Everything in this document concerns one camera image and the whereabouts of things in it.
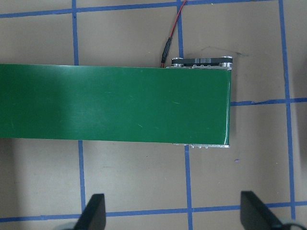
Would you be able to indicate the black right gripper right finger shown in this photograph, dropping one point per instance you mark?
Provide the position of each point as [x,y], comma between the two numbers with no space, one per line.
[254,214]

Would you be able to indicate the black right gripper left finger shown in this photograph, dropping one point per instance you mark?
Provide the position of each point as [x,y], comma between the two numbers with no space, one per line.
[94,215]

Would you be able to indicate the green conveyor belt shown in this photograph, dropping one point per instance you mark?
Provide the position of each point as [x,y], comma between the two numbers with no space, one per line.
[174,105]

